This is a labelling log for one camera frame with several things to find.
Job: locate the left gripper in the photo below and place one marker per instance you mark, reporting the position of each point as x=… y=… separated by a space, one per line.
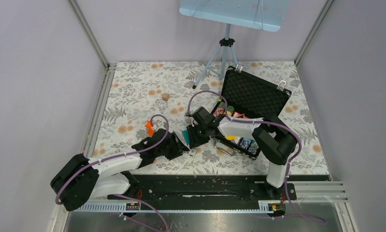
x=178 y=148

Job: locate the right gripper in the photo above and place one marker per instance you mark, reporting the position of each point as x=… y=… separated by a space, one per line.
x=195 y=141

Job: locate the black poker case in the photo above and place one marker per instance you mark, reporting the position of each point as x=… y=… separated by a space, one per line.
x=252 y=96

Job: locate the teal rectangular block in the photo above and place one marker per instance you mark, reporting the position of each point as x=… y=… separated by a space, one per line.
x=186 y=136

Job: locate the yellow round button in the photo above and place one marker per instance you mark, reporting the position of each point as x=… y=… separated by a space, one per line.
x=231 y=138

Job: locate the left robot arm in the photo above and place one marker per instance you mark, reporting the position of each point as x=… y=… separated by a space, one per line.
x=83 y=179

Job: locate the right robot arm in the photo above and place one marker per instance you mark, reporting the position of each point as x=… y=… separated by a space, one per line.
x=278 y=143

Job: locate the orange curved block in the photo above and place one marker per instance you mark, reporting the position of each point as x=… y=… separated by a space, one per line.
x=150 y=128

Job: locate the brown wooden cube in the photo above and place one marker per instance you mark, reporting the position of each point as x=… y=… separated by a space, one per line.
x=166 y=97

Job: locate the floral table cloth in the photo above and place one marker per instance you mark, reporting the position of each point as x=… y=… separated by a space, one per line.
x=136 y=95

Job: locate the blue tripod stand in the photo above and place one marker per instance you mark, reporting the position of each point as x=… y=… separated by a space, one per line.
x=225 y=44

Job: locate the light blue perforated board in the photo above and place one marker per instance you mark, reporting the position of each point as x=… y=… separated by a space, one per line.
x=267 y=15

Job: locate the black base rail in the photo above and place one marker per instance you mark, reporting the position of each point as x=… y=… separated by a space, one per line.
x=202 y=192

